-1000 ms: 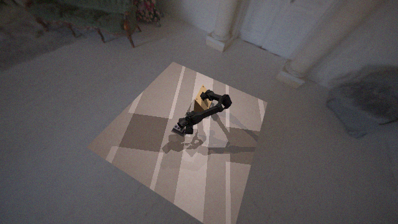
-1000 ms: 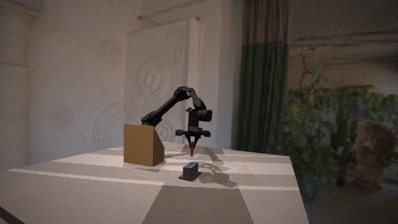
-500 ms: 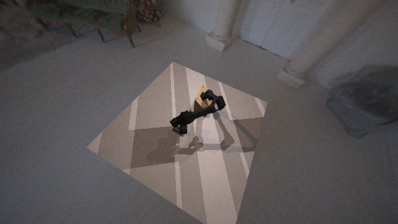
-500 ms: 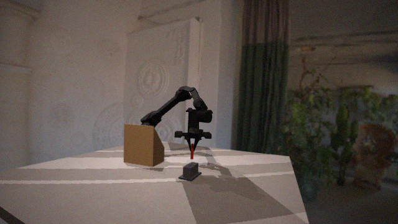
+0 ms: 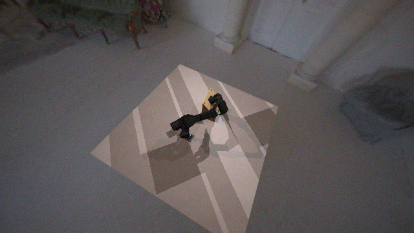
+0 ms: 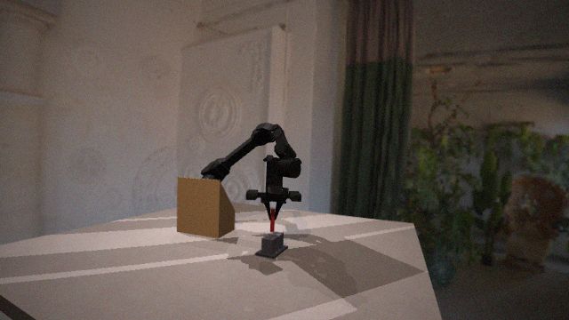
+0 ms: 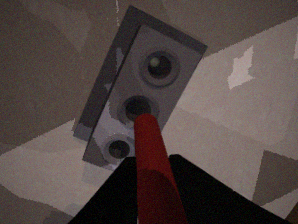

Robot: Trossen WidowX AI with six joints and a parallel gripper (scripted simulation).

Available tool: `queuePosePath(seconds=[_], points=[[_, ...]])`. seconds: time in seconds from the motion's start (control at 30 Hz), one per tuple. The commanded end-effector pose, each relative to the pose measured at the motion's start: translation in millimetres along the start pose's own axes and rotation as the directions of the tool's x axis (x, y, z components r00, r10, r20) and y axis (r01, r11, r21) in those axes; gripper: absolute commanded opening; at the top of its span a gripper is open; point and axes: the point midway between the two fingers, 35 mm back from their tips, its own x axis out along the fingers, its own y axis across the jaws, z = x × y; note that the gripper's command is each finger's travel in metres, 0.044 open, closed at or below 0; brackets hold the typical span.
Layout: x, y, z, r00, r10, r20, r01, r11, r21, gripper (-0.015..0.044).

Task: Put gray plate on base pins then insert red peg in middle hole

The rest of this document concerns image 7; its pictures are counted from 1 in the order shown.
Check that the red peg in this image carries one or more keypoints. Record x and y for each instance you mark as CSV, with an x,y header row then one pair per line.
x,y
158,199

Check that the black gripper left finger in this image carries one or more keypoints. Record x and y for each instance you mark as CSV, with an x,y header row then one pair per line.
x,y
116,201

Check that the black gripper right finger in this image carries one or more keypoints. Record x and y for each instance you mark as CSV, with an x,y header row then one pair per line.
x,y
209,201

